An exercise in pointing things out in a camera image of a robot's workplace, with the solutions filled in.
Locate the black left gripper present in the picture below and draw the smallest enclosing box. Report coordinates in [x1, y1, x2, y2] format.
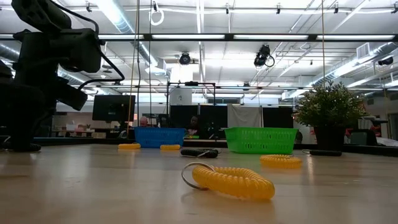
[12, 29, 89, 112]

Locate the black spring keychain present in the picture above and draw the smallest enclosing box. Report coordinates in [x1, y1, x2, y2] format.
[198, 148, 220, 159]
[180, 148, 209, 159]

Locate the orange ring table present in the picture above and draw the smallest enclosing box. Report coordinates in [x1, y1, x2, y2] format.
[259, 154, 303, 170]

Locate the black computer monitor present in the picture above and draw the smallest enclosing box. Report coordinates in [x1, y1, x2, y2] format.
[92, 95, 136, 122]

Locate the blue plastic basket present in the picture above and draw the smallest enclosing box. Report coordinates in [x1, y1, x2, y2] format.
[134, 126, 187, 149]

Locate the white hanging sign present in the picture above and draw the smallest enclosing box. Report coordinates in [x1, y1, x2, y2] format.
[169, 88, 193, 106]

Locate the black ceiling spotlight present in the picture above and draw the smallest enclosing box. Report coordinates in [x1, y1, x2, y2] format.
[253, 44, 276, 68]
[178, 52, 192, 66]

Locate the black partition panel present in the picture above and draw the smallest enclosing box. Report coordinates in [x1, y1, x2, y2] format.
[262, 107, 294, 129]
[170, 105, 228, 139]

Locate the grey hanging cloth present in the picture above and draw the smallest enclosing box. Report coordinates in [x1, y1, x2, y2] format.
[227, 104, 263, 128]

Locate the green plastic basket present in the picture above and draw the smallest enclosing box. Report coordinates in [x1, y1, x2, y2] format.
[224, 126, 299, 155]

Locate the green potted plant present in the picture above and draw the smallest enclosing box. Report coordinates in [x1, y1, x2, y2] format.
[294, 81, 368, 152]

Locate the white hanging cable loop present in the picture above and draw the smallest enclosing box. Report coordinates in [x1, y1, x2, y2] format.
[149, 2, 165, 27]

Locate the black metal rig frame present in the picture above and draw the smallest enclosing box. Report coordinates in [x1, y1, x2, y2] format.
[166, 81, 217, 108]

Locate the black overhead frame beam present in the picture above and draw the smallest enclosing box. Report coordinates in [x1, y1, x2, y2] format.
[0, 32, 398, 43]

